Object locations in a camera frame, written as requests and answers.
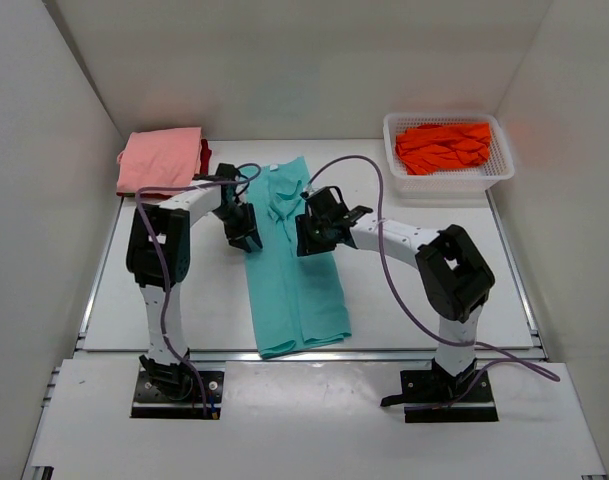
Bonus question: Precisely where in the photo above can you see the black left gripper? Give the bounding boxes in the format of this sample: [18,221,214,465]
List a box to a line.
[210,201,262,253]

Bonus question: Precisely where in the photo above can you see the teal t shirt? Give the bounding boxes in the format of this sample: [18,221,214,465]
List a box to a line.
[245,157,352,359]

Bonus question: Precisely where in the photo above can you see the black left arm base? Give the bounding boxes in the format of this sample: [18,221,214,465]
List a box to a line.
[130,355,225,420]

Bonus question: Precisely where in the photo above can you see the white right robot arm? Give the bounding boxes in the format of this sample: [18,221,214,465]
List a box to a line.
[295,206,495,403]

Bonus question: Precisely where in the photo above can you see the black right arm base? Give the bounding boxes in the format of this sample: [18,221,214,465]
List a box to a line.
[380,370,499,424]

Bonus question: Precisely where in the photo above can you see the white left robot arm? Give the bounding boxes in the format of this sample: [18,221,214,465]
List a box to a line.
[126,163,262,401]

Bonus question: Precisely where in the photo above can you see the dark red folded t shirt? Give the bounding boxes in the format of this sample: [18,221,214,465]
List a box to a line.
[116,138,212,197]

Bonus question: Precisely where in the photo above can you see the pink folded t shirt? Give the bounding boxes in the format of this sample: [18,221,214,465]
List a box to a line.
[116,127,202,195]

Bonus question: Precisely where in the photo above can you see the white plastic basket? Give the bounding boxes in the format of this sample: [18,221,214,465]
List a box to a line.
[383,113,514,197]

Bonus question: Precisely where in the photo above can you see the orange t shirt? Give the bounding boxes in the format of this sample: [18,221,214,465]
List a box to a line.
[394,123,492,176]

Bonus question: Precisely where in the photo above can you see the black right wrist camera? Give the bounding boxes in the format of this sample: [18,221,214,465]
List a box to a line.
[302,186,373,225]

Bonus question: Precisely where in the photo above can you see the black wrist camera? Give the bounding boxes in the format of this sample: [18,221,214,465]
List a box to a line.
[193,163,249,202]
[302,186,373,225]

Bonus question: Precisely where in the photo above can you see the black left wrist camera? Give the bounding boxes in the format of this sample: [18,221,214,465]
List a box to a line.
[193,163,249,202]

